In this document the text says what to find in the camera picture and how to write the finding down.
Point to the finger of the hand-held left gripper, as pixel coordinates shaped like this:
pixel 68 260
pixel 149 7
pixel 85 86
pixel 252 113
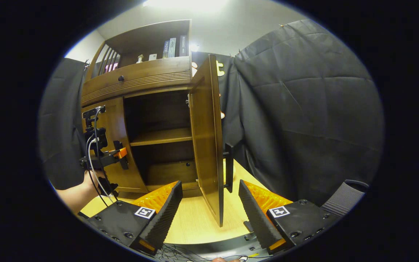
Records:
pixel 122 153

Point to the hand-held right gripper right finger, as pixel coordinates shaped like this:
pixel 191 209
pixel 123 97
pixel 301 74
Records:
pixel 256 218

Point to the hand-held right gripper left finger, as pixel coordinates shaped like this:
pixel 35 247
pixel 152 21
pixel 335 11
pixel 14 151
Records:
pixel 166 218

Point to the wooden shoe cabinet door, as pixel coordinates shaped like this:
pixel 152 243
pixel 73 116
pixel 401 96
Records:
pixel 206 145
pixel 116 123

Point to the wooden double-door shoe cabinet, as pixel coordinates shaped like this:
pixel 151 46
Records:
pixel 140 78

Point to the wooden inner shelf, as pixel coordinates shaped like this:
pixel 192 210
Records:
pixel 162 137

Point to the small white figurine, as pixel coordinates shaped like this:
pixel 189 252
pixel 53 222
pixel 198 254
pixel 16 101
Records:
pixel 140 59

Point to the small white box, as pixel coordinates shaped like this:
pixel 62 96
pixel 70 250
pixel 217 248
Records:
pixel 152 57

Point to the dark blue book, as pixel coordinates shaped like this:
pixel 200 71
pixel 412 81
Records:
pixel 166 49

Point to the grey spine book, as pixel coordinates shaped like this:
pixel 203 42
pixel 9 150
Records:
pixel 172 47

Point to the ceiling light panel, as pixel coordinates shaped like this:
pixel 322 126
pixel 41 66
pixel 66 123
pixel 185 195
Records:
pixel 187 4

